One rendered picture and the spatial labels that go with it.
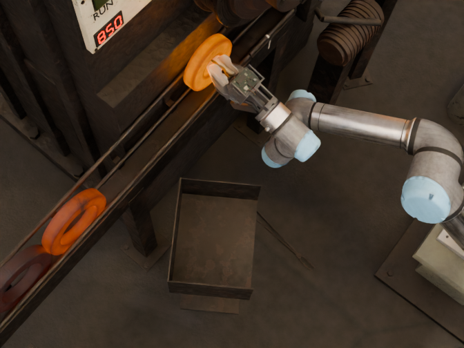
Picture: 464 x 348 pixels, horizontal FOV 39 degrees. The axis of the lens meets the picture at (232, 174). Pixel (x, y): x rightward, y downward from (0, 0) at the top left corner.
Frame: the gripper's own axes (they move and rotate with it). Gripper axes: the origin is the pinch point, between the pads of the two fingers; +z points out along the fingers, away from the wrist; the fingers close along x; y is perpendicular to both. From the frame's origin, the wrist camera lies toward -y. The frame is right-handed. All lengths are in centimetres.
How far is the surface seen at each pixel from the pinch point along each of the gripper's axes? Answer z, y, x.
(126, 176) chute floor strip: -4.7, -16.8, 33.1
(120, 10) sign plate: 16.5, 28.4, 17.3
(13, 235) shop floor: 14, -86, 63
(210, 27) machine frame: 5.3, -0.2, -6.8
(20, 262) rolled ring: -2, -1, 67
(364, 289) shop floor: -88, -60, -2
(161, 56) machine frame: 7.7, 5.2, 10.0
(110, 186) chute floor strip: -3.5, -17.4, 37.8
